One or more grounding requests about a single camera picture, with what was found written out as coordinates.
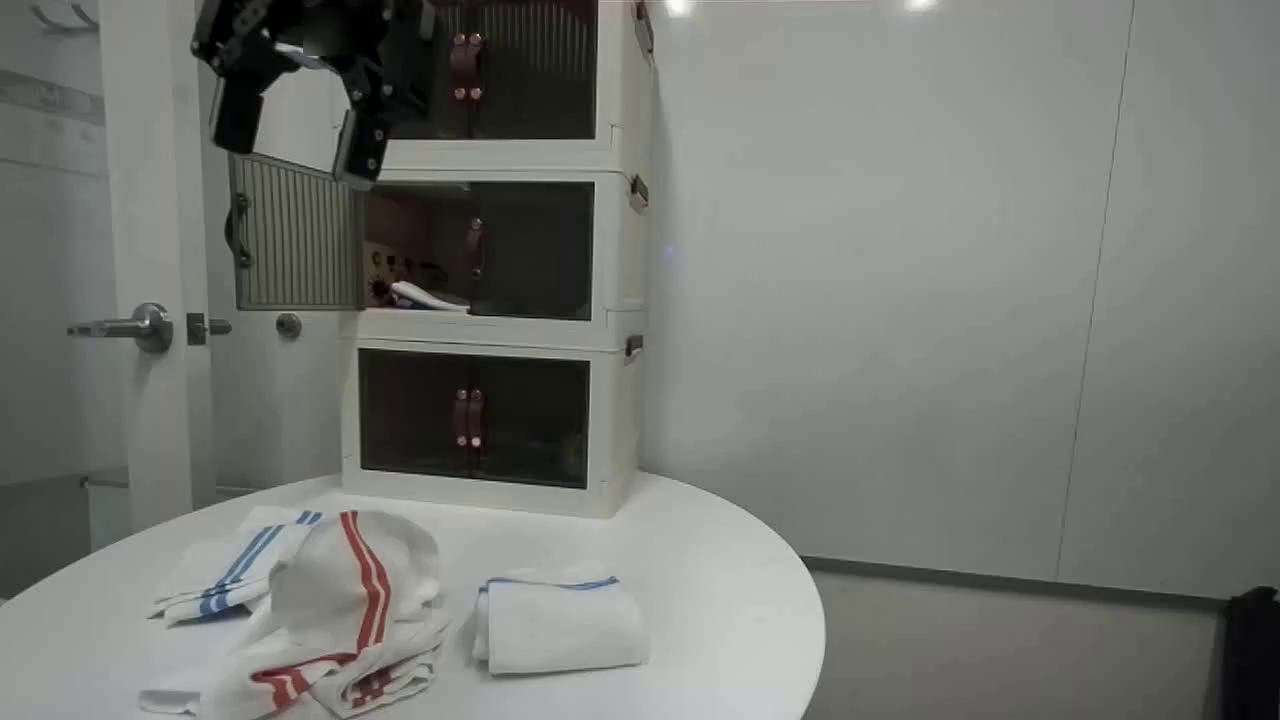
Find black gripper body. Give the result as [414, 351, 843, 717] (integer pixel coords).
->
[192, 0, 435, 85]

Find ribbed translucent cabinet door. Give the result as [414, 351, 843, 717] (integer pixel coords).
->
[223, 149, 371, 320]

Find tinted cabinet door copper edge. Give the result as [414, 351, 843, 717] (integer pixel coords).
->
[458, 180, 602, 324]

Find white stackable cabinet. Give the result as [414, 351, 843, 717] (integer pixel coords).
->
[347, 0, 660, 180]
[354, 167, 658, 356]
[341, 342, 649, 518]

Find white towel blue stripes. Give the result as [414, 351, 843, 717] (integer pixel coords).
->
[147, 502, 328, 629]

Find white towel wide red stripes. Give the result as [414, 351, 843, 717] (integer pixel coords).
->
[136, 506, 458, 720]

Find folded white towel blue edge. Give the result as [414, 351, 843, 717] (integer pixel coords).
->
[464, 571, 654, 681]

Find white room door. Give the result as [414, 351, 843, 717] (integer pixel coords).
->
[96, 0, 221, 532]

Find silver door latch plate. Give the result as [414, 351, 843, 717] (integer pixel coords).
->
[185, 308, 235, 349]

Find black bin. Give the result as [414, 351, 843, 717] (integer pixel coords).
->
[1215, 584, 1280, 720]

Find black door pull strap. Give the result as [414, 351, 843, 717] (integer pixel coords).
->
[223, 186, 261, 270]

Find silver door lever handle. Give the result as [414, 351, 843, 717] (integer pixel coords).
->
[65, 301, 180, 360]

